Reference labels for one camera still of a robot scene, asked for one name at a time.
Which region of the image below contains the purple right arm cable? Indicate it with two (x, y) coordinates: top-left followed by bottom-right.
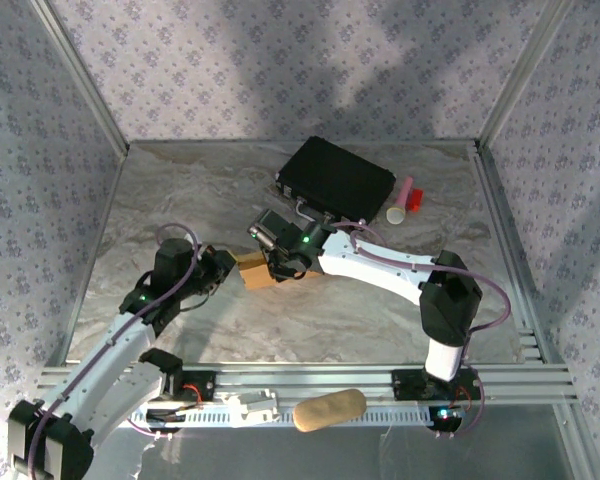
(332, 219), (512, 441)

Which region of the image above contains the aluminium corner post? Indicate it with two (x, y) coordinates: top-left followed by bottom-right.
(474, 0), (576, 154)
(29, 0), (131, 155)

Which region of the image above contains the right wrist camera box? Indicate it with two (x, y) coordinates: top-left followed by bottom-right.
(247, 209), (294, 251)

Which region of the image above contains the brown cardboard box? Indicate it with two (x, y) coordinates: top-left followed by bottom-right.
(237, 249), (326, 292)

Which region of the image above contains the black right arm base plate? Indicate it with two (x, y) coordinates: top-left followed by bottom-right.
(390, 368), (482, 402)

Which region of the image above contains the tan bread roll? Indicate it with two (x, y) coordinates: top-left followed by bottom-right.
(293, 388), (369, 434)

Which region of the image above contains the black hard case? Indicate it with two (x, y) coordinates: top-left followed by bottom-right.
(274, 136), (398, 225)

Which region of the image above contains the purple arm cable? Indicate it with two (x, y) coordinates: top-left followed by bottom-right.
(27, 223), (205, 474)
(332, 219), (512, 441)

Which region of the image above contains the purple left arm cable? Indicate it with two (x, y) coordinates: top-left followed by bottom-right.
(27, 223), (205, 474)

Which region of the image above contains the aluminium side rail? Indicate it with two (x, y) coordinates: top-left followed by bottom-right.
(472, 139), (581, 371)
(47, 144), (131, 367)

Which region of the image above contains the white slotted cable duct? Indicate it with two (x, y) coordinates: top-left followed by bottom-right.
(128, 399), (461, 432)

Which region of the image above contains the aluminium front rail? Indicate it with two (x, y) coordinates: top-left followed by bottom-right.
(37, 360), (580, 407)

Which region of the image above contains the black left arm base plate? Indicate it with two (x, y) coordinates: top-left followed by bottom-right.
(147, 368), (217, 402)

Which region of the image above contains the white plastic bracket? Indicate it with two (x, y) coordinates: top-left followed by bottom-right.
(223, 388), (282, 427)

